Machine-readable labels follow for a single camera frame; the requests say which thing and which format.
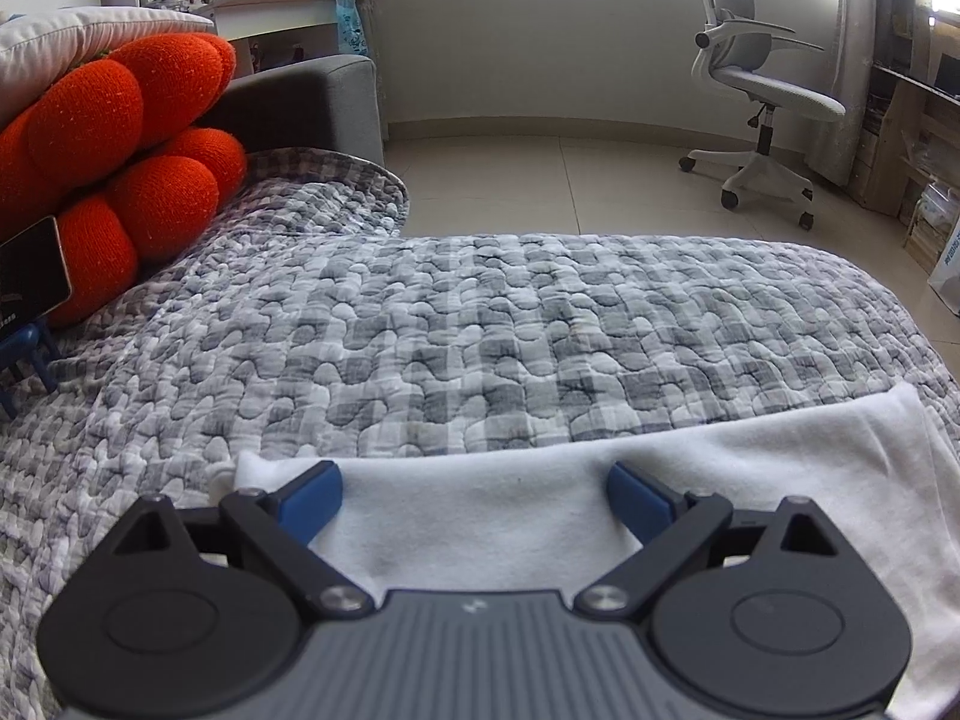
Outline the white Pooh t-shirt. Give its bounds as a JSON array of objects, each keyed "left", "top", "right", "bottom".
[{"left": 203, "top": 380, "right": 960, "bottom": 720}]

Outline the grey office chair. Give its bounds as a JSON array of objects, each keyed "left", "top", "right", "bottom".
[{"left": 679, "top": 0, "right": 846, "bottom": 231}]

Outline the blue phone stand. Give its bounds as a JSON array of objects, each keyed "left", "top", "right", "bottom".
[{"left": 0, "top": 317, "right": 60, "bottom": 394}]

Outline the white blue paper bag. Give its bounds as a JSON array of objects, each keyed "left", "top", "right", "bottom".
[{"left": 928, "top": 221, "right": 960, "bottom": 316}]

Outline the smartphone with gold edge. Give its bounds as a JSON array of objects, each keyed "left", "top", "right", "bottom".
[{"left": 0, "top": 216, "right": 71, "bottom": 337}]

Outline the grey right curtain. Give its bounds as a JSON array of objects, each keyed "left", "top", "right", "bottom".
[{"left": 805, "top": 0, "right": 887, "bottom": 187}]

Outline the grey white checkered quilt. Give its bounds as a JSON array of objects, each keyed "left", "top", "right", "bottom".
[{"left": 2, "top": 148, "right": 958, "bottom": 718}]

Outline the white bookshelf desk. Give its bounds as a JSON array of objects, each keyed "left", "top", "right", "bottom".
[{"left": 96, "top": 0, "right": 374, "bottom": 80}]

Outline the orange knotted plush cushion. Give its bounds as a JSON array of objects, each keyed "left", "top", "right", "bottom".
[{"left": 2, "top": 32, "right": 247, "bottom": 327}]

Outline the white pillow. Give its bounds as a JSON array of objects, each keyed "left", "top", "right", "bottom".
[{"left": 0, "top": 7, "right": 215, "bottom": 127}]

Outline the wooden computer desk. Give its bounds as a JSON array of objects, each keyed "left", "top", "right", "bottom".
[{"left": 848, "top": 0, "right": 958, "bottom": 271}]

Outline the dark grey sofa armrest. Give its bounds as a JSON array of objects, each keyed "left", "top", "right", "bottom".
[{"left": 197, "top": 55, "right": 384, "bottom": 166}]

